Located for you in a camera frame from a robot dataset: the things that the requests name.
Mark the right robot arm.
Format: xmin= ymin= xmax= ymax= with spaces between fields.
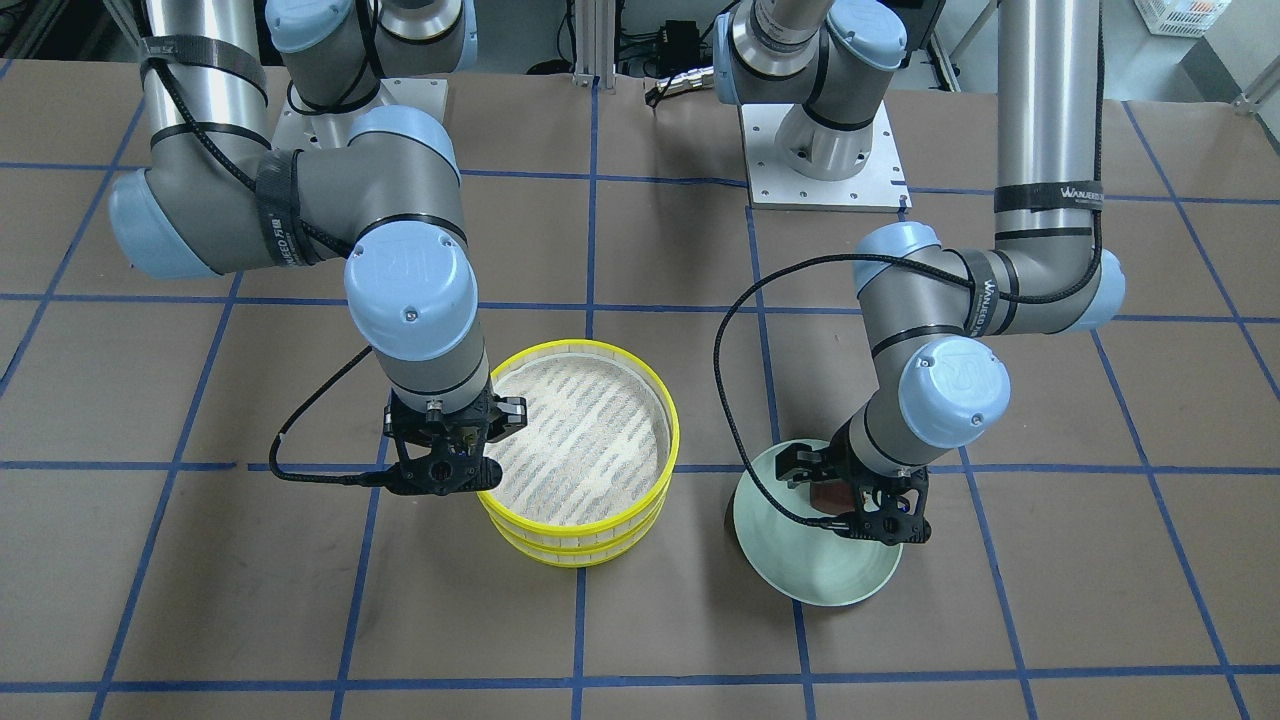
xmin=109 ymin=1 xmax=527 ymax=496

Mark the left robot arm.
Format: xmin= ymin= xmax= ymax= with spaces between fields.
xmin=714 ymin=1 xmax=1125 ymax=544

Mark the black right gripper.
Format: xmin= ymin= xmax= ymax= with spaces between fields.
xmin=383 ymin=392 xmax=529 ymax=496

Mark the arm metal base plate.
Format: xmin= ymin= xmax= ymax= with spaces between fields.
xmin=271 ymin=77 xmax=449 ymax=150
xmin=739 ymin=102 xmax=913 ymax=213

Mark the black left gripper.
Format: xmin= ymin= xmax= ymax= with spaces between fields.
xmin=774 ymin=439 xmax=932 ymax=546

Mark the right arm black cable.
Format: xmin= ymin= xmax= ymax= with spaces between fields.
xmin=140 ymin=40 xmax=401 ymax=488

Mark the black braided cable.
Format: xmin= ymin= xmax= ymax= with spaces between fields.
xmin=713 ymin=250 xmax=1106 ymax=536

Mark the aluminium frame post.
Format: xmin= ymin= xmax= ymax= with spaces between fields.
xmin=571 ymin=0 xmax=620 ymax=94

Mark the brown chocolate bun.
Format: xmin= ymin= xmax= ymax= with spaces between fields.
xmin=810 ymin=483 xmax=855 ymax=516

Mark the light green plate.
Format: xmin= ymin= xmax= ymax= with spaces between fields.
xmin=728 ymin=473 xmax=904 ymax=607

